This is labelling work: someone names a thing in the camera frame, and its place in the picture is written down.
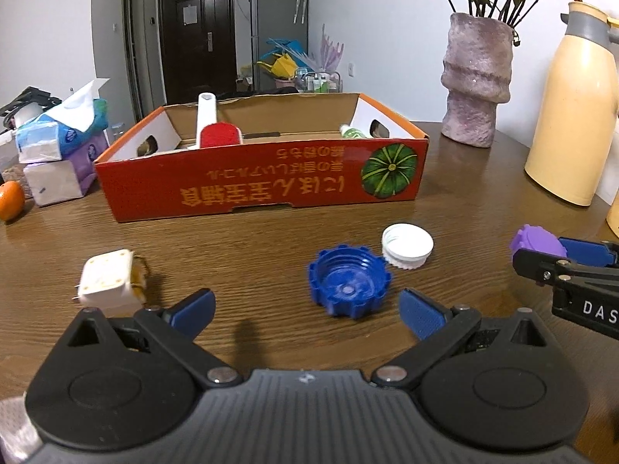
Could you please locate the orange cardboard box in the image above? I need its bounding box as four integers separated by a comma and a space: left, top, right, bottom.
94, 92, 431, 223

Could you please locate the dark brown entrance door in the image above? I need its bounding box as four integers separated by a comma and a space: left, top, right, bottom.
157, 0, 238, 108

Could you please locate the cream thermos jug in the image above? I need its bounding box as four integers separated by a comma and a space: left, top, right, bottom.
524, 2, 619, 207

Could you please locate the yellow watering can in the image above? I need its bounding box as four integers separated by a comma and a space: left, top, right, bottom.
256, 53, 297, 81

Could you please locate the grey refrigerator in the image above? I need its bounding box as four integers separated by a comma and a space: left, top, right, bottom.
250, 0, 309, 94

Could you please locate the grey interior door frame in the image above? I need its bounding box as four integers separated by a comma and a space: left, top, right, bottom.
121, 0, 146, 123

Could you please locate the white screw cap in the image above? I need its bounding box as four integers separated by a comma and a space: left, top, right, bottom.
380, 223, 435, 270

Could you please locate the blue tissue pack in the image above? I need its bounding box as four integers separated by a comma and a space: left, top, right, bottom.
14, 78, 110, 164

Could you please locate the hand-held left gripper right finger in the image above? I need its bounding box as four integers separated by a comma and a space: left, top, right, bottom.
370, 287, 551, 388

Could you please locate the blue plastic rack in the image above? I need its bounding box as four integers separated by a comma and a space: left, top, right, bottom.
264, 37, 308, 60

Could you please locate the purple coral-shaped decoration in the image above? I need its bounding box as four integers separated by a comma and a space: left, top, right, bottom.
316, 23, 345, 74

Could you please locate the orange fruit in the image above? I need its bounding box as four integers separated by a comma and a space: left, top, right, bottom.
0, 181, 26, 222

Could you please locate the black folded stand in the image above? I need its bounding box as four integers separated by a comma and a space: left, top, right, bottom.
0, 85, 63, 118

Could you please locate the white power adapter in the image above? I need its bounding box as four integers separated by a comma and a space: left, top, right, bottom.
74, 249, 149, 316

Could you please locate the purple plastic cap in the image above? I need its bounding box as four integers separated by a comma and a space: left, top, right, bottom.
511, 224, 568, 264

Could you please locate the red lint brush white handle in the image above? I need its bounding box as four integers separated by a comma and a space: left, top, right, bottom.
193, 92, 245, 151

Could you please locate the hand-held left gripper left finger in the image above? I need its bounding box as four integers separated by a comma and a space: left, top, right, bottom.
68, 288, 243, 388

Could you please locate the purple tissue pack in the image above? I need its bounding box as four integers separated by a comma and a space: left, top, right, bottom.
23, 128, 111, 208

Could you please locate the blue plastic cap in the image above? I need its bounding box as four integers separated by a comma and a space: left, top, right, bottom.
308, 246, 392, 319

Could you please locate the pink stone vase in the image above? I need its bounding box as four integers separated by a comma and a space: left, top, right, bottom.
439, 12, 515, 148

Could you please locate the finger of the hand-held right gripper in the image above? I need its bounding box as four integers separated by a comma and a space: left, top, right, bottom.
513, 248, 619, 289
558, 237, 619, 268

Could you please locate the yellow container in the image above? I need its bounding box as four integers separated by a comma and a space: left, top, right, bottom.
604, 197, 619, 239

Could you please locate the metal trolley with bottles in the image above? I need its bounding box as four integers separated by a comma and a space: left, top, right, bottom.
295, 70, 342, 94

